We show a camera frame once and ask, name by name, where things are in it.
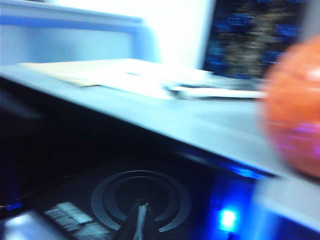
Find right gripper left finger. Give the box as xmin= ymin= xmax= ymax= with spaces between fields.
xmin=117 ymin=201 xmax=142 ymax=240

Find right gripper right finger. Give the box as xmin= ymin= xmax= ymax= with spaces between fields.
xmin=141 ymin=201 xmax=158 ymax=240

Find orange fruit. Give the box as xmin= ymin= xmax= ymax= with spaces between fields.
xmin=257 ymin=34 xmax=320 ymax=179

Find black Midea microwave oven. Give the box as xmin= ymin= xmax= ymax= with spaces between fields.
xmin=0 ymin=58 xmax=320 ymax=240

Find white paper sheets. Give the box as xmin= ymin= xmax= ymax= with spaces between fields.
xmin=62 ymin=63 xmax=266 ymax=101

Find beige paper envelope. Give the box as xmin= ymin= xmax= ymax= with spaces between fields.
xmin=17 ymin=59 xmax=176 ymax=88

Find white office partition panel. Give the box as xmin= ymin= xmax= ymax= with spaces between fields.
xmin=0 ymin=0 xmax=161 ymax=66

